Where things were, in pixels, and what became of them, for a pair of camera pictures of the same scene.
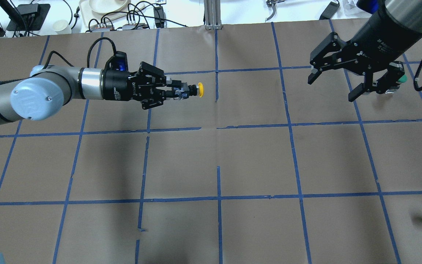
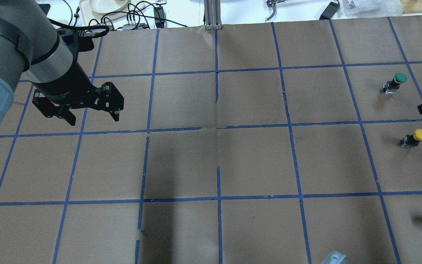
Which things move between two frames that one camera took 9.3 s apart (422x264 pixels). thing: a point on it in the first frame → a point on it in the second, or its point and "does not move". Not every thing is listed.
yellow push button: (202, 90) → (409, 141)
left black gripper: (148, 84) → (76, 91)
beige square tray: (88, 16) does not move
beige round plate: (104, 7) does not move
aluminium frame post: (212, 12) does not move
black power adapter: (329, 11) does not move
